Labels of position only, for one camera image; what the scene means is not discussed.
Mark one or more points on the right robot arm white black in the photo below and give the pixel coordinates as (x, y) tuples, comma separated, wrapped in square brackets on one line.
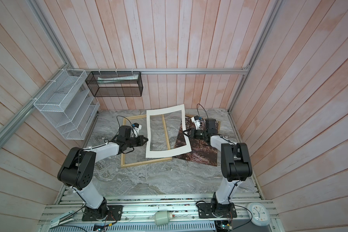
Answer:
[(235, 161)]

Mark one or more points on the black wire mesh basket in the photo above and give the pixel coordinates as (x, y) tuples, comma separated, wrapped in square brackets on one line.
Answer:
[(118, 90)]

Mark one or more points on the paper in black basket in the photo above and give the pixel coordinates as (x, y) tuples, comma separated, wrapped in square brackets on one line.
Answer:
[(131, 79)]

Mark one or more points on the white cylindrical device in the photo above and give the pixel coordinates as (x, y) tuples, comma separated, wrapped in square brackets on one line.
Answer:
[(163, 218)]

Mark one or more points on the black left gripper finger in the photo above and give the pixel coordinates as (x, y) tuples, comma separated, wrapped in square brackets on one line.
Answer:
[(141, 138), (140, 144)]

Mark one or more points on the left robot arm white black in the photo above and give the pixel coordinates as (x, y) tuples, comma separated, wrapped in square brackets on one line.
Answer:
[(78, 167)]

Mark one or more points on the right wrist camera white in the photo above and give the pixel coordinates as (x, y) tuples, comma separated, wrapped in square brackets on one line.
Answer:
[(197, 121)]

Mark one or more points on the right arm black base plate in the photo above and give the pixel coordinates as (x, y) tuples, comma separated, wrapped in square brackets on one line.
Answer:
[(209, 210)]

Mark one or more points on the white wall clock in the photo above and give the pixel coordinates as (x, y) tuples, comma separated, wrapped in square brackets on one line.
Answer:
[(258, 214)]

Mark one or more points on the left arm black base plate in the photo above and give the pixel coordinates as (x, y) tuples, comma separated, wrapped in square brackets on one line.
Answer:
[(104, 212)]

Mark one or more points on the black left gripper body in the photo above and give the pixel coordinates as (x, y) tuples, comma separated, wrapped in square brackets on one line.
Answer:
[(133, 141)]

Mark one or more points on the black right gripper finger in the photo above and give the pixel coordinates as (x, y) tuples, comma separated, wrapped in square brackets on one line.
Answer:
[(188, 135), (188, 131)]

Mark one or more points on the white wire mesh shelf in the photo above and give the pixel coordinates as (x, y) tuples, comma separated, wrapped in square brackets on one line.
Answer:
[(68, 108)]

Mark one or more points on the autumn forest photo print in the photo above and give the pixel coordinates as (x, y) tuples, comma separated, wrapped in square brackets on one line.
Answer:
[(200, 151)]

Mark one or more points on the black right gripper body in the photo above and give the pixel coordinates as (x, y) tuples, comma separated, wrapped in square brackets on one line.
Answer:
[(199, 134)]

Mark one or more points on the white mat board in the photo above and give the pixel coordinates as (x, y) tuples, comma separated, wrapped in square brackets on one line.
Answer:
[(172, 152)]

